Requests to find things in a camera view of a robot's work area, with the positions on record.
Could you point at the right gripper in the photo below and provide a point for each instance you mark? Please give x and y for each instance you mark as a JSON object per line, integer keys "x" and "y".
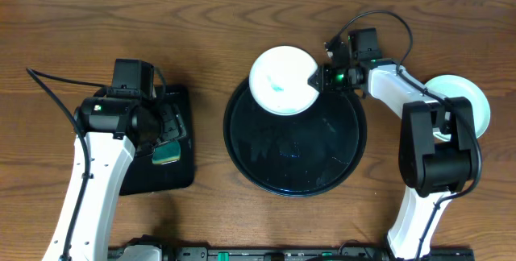
{"x": 323, "y": 83}

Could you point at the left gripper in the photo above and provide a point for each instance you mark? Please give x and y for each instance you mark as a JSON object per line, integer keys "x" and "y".
{"x": 168, "y": 128}

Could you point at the green yellow sponge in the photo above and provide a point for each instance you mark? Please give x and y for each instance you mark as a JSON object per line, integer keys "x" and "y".
{"x": 167, "y": 153}

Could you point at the white plate with stain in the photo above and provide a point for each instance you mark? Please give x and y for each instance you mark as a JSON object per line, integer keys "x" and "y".
{"x": 278, "y": 80}

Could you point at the mint plate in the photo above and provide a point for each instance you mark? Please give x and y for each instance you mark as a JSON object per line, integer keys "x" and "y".
{"x": 456, "y": 86}

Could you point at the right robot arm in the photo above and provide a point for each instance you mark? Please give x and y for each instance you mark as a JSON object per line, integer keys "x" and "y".
{"x": 439, "y": 156}

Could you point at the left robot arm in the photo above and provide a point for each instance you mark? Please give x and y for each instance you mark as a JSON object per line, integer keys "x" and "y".
{"x": 126, "y": 144}

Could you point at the black rectangular tray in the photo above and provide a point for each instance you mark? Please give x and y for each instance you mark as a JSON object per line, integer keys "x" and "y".
{"x": 143, "y": 176}

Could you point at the round black tray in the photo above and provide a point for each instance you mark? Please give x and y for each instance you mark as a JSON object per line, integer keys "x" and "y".
{"x": 302, "y": 155}

